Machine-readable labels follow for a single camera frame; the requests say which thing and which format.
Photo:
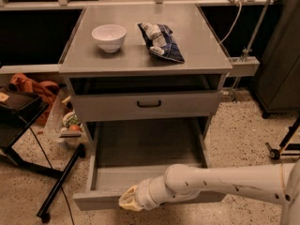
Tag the grey drawer cabinet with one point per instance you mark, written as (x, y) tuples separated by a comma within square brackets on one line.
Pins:
[(131, 70)]

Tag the orange cloth bag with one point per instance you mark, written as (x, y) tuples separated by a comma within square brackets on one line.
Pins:
[(47, 90)]

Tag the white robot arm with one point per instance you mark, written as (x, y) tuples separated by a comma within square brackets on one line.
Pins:
[(277, 183)]

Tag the black rolling side table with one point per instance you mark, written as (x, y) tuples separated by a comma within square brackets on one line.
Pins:
[(18, 112)]

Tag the dark grey cabinet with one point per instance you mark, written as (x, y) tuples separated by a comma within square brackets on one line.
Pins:
[(276, 84)]

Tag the blue white chip bag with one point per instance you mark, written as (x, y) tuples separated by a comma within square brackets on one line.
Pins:
[(159, 42)]

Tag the grey drawer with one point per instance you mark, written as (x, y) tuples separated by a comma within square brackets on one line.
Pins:
[(92, 108), (126, 152)]

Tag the grey top drawer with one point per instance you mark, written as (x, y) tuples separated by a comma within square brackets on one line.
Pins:
[(92, 108)]

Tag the white ceramic bowl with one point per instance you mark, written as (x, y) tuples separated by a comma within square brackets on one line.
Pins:
[(109, 37)]

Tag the black wheeled tripod base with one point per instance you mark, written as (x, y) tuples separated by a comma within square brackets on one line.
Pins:
[(286, 148)]

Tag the metal pole stand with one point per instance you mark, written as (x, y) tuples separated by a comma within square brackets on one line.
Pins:
[(242, 60)]

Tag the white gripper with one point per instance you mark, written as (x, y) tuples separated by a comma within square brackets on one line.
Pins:
[(142, 193)]

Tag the clear plastic food bin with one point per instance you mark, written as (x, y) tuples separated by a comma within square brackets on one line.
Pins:
[(63, 125)]

